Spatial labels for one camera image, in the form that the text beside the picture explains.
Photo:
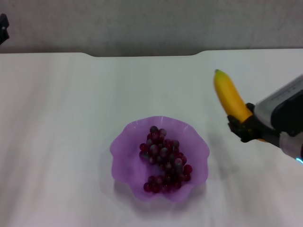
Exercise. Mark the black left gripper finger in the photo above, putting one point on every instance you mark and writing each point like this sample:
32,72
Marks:
2,26

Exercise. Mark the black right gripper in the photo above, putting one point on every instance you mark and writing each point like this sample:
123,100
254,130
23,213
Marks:
265,132

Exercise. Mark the yellow banana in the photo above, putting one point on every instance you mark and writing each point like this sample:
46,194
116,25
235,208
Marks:
229,94

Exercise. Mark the dark red grape bunch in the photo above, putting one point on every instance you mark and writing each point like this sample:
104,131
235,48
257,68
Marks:
165,158

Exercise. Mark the purple wavy plastic bowl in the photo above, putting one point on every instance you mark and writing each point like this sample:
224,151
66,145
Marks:
125,156

